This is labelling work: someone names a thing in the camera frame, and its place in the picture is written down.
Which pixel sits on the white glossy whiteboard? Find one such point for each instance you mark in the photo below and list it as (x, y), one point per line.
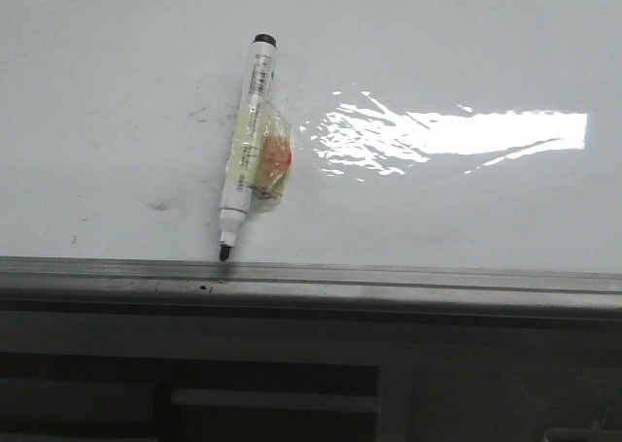
(426, 133)

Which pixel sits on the grey aluminium whiteboard frame rail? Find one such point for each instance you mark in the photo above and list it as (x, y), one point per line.
(312, 292)

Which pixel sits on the white whiteboard marker with tape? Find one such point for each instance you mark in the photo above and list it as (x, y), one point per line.
(260, 155)

